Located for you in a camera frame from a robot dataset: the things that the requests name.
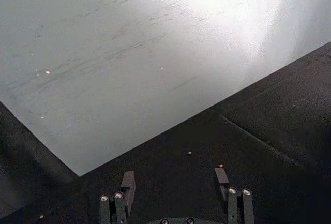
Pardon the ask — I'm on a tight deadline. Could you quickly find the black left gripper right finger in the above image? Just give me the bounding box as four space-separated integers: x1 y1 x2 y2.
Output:
214 168 255 224

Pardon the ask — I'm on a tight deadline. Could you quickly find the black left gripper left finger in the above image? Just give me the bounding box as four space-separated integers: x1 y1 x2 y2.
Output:
99 171 136 224

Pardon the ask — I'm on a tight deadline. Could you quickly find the black table cloth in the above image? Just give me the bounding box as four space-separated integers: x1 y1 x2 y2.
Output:
0 42 331 224

